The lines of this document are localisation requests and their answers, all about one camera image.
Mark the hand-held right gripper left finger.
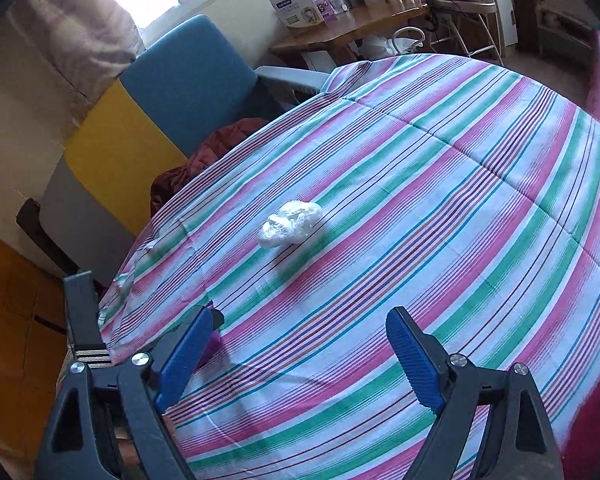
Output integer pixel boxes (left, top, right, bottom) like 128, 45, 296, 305
35, 305, 226, 480

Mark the white plastic wad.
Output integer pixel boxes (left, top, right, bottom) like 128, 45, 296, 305
258, 200, 323, 248

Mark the grey yellow blue armchair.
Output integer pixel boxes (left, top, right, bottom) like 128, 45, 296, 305
40, 14, 333, 281

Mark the wooden wardrobe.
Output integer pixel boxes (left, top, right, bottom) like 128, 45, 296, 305
0, 220, 76, 411

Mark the dark red cloth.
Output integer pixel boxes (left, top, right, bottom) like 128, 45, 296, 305
150, 117, 268, 218

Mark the small white cabinet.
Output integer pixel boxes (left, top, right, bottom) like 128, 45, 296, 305
492, 0, 520, 46

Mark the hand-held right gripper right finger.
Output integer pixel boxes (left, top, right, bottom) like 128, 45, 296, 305
385, 306, 563, 480

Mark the wooden side table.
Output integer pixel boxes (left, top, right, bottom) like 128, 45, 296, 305
269, 4, 431, 68

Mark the purple snack packet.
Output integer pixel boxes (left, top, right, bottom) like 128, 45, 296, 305
200, 301, 226, 363

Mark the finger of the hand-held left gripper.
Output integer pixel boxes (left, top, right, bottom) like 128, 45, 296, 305
62, 270, 113, 368

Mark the brown wooden cabinet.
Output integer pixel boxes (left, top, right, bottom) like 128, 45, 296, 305
520, 0, 600, 61

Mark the white cardboard box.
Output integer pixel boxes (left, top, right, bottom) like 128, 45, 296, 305
267, 0, 326, 28

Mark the black rolled mat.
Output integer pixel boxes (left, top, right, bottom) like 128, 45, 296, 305
16, 199, 101, 291

